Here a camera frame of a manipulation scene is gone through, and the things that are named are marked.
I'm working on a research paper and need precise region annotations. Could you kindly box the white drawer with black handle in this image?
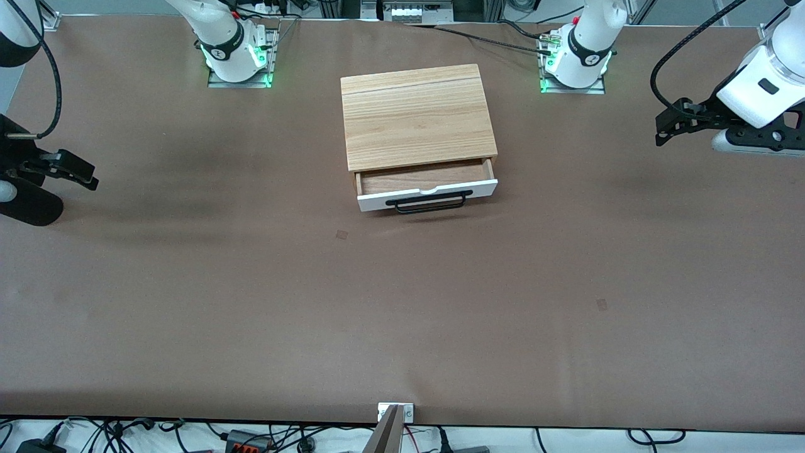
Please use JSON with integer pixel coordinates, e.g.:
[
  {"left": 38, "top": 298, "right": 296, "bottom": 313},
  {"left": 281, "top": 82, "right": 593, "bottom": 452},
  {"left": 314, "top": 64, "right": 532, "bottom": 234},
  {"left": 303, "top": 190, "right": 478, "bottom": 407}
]
[{"left": 354, "top": 157, "right": 499, "bottom": 213}]

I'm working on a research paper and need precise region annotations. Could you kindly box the light wooden drawer cabinet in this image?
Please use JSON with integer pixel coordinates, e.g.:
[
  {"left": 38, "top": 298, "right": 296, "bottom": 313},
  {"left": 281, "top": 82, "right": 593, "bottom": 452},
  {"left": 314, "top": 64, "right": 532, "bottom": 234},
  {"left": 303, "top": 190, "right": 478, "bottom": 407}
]
[{"left": 340, "top": 64, "right": 499, "bottom": 174}]

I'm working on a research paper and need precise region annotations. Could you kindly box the white power strip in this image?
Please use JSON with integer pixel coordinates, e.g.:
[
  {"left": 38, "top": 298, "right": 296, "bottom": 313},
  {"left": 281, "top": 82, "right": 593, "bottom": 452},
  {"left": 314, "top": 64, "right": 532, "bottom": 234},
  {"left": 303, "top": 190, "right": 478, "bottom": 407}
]
[{"left": 382, "top": 0, "right": 455, "bottom": 25}]

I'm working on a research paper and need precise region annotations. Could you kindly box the black orange power adapter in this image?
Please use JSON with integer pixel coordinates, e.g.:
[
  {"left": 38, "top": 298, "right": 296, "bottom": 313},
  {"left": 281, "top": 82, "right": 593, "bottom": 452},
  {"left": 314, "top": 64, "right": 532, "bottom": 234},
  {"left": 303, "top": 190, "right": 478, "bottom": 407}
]
[{"left": 223, "top": 430, "right": 275, "bottom": 453}]

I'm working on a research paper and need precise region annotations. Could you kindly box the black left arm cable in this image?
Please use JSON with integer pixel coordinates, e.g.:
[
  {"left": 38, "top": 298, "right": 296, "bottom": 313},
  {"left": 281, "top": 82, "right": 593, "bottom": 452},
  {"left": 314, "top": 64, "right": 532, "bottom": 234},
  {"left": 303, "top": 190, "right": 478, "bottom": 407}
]
[{"left": 650, "top": 0, "right": 749, "bottom": 111}]

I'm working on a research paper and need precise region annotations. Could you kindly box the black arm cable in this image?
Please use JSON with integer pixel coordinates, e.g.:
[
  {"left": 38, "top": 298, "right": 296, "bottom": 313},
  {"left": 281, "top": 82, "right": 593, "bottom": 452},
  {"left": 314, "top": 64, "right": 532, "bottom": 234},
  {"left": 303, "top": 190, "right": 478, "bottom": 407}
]
[
  {"left": 6, "top": 0, "right": 64, "bottom": 139},
  {"left": 650, "top": 0, "right": 749, "bottom": 111}
]

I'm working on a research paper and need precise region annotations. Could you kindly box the black camera mounting bracket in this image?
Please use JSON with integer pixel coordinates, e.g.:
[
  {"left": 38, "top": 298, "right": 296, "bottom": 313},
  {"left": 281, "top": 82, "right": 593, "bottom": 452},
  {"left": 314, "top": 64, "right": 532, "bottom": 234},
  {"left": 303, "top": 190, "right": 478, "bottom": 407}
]
[{"left": 726, "top": 108, "right": 805, "bottom": 150}]

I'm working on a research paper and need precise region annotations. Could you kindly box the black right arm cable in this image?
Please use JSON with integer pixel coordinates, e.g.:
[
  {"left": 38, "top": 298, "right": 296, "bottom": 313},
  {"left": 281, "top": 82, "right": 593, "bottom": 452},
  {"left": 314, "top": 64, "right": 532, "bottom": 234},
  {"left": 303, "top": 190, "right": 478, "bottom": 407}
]
[{"left": 6, "top": 0, "right": 64, "bottom": 139}]

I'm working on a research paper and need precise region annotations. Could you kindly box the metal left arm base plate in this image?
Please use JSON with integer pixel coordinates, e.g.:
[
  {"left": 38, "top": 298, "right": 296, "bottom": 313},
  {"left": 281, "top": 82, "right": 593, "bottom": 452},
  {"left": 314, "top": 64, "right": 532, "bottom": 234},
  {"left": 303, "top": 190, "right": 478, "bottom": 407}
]
[{"left": 539, "top": 30, "right": 608, "bottom": 95}]

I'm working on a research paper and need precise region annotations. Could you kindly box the short black table cable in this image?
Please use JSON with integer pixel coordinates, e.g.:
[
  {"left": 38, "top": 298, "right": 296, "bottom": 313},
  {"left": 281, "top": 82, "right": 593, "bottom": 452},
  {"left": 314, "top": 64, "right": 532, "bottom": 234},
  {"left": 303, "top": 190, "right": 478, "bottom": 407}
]
[{"left": 497, "top": 19, "right": 549, "bottom": 41}]

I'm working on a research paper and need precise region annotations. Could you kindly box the long black table cable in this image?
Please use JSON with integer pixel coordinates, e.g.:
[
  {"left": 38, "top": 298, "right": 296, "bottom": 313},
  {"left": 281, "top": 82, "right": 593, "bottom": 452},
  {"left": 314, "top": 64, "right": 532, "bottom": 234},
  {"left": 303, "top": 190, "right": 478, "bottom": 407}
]
[{"left": 402, "top": 24, "right": 555, "bottom": 55}]

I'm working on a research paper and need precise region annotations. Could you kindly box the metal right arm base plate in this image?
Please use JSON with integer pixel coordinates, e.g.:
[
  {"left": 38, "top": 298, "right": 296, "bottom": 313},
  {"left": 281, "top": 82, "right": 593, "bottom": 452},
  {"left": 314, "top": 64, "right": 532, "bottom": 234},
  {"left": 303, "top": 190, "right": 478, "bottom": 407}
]
[{"left": 208, "top": 28, "right": 279, "bottom": 89}]

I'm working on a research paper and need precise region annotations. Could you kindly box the black floor cable bundle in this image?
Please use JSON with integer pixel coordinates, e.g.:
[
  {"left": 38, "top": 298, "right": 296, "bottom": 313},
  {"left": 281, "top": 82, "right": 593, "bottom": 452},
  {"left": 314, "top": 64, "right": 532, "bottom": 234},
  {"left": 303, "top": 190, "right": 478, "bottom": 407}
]
[{"left": 82, "top": 418, "right": 159, "bottom": 453}]

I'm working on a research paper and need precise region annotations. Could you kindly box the black floor cable loop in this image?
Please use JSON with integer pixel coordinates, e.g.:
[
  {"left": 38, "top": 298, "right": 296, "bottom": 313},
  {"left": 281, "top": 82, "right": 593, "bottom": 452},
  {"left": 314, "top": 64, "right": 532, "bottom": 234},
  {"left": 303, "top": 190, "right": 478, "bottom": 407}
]
[{"left": 626, "top": 428, "right": 687, "bottom": 445}]

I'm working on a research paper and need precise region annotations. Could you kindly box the small metal clamp bracket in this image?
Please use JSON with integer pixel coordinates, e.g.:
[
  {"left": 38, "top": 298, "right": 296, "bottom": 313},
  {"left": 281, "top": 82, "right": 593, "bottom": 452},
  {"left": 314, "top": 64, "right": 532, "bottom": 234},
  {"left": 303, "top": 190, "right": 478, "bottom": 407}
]
[{"left": 377, "top": 403, "right": 416, "bottom": 423}]

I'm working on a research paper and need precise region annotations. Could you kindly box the brown camera stand beam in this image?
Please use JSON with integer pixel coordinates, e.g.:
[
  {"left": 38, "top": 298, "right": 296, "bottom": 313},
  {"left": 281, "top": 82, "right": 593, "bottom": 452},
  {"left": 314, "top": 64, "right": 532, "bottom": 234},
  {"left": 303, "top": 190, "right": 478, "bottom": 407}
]
[{"left": 362, "top": 405, "right": 403, "bottom": 453}]

